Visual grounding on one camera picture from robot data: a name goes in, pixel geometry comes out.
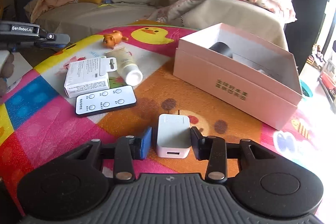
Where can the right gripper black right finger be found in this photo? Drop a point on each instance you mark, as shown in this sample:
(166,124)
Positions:
(200,144)

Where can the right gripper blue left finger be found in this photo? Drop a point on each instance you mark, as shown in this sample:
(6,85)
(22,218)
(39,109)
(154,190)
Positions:
(143,144)

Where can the white usb charger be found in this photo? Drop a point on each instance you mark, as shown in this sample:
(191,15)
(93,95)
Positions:
(173,136)

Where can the white remote control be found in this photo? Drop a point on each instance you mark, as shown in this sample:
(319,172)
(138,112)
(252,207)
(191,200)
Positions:
(105,101)

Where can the cream lotion tube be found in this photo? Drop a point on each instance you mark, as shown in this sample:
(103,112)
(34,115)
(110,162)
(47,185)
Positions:
(126,66)

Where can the white product box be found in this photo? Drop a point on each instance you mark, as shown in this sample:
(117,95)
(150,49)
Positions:
(89,75)

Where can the brown bear figurine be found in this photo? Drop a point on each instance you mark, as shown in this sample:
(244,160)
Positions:
(113,39)

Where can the person's hand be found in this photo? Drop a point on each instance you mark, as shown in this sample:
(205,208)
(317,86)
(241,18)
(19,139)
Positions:
(6,71)

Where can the pink cardboard box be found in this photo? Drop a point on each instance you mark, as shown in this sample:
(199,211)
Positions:
(261,79)

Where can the colourful cartoon play mat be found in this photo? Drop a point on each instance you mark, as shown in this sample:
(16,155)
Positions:
(39,123)

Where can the teal plastic basin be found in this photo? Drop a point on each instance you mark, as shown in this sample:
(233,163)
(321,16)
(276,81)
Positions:
(306,91)

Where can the beige covered sofa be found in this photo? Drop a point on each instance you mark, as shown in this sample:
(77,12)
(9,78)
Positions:
(81,19)

